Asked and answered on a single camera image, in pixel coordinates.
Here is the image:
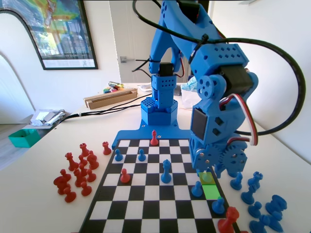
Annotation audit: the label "black and white chessboard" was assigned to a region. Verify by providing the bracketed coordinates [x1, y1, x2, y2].
[78, 138, 242, 233]

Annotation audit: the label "thin black cables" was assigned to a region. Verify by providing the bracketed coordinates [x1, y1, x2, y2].
[55, 93, 153, 122]

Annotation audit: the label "red chess queen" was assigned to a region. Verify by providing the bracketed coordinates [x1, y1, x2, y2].
[65, 152, 79, 171]

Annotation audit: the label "green plastic bin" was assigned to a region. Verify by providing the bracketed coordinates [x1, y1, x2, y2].
[8, 128, 41, 149]

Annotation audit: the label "white door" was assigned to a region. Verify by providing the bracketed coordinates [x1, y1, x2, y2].
[108, 0, 156, 83]

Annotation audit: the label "blue base plate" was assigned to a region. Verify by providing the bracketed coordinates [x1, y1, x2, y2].
[112, 120, 194, 149]

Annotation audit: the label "red chess king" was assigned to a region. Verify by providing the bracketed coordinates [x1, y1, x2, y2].
[217, 206, 240, 233]

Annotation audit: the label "black framed poster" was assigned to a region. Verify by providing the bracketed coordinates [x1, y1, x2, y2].
[0, 0, 99, 71]

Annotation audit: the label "pile of papers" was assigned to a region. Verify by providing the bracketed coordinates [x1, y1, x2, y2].
[30, 109, 66, 126]

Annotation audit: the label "red white black servo wire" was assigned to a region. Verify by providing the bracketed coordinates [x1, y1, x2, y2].
[220, 93, 259, 146]

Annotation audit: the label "long cardboard box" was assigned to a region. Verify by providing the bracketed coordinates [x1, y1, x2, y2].
[83, 87, 138, 110]

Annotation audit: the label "blue chess king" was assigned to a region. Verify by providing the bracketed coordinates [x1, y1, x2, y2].
[160, 159, 172, 184]

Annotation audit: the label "clear plastic bag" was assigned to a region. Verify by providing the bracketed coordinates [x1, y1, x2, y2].
[181, 77, 203, 110]

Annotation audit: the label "thick black cable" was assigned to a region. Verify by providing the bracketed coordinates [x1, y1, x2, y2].
[132, 0, 307, 136]

